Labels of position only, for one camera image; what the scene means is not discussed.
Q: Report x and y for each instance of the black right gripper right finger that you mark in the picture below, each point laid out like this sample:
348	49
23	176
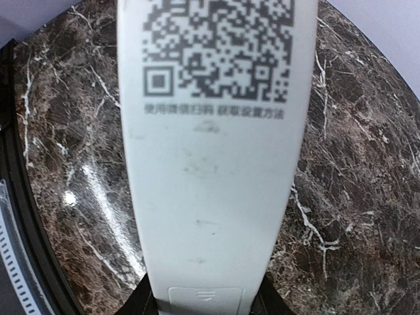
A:
268	301

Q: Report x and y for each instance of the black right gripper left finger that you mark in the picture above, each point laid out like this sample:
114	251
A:
141	301

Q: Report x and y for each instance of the white remote control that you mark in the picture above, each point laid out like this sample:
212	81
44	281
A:
214	96

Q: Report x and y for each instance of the white slotted cable duct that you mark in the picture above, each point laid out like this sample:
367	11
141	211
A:
15	261

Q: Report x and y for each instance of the black front table rail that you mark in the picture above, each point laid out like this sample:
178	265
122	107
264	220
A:
56	291

